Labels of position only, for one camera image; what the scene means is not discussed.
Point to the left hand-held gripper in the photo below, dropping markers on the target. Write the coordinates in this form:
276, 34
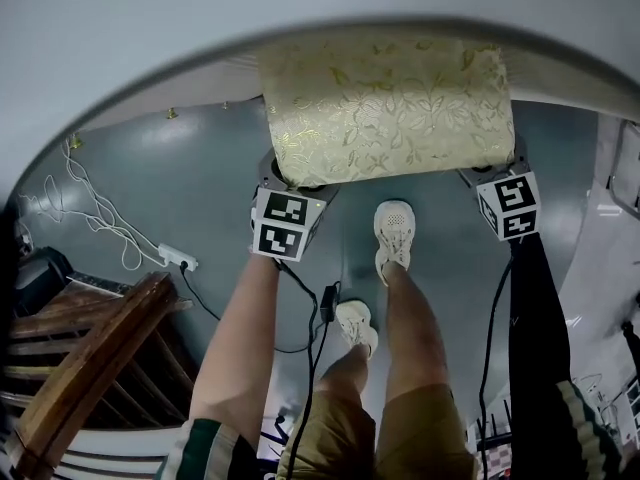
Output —
280, 223

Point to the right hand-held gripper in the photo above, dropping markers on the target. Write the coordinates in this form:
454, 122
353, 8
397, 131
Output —
510, 208

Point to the cream upholstered stool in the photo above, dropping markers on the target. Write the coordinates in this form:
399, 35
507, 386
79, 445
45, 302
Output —
385, 108

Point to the white kidney-shaped desk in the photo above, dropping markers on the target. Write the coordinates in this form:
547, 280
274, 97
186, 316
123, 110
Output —
200, 8

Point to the person's right forearm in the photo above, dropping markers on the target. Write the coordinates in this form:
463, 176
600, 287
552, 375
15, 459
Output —
537, 308

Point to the person's left forearm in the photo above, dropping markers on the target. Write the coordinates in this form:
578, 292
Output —
235, 343

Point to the black power adapter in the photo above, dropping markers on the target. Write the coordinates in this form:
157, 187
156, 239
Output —
329, 302

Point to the white power strip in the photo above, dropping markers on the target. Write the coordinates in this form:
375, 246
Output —
176, 256

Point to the person's right cream shoe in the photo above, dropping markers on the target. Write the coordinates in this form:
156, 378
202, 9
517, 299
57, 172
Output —
395, 233

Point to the person's cream shoe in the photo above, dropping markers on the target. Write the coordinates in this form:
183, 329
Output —
356, 325
395, 233

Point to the person's left cream shoe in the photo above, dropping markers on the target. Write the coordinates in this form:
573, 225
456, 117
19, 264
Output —
356, 325

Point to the person's right leg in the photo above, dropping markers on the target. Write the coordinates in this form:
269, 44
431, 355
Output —
415, 328

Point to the person's leg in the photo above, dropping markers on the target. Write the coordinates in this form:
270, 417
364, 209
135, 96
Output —
345, 370
415, 328

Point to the person's left leg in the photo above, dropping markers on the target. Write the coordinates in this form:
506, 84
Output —
345, 370

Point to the dark wooden furniture piece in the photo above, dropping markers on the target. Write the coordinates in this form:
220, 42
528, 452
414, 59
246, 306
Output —
100, 358

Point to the khaki shorts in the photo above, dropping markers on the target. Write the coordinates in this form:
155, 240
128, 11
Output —
420, 433

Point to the red chequered mat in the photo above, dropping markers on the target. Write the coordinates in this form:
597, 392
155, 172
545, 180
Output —
495, 463

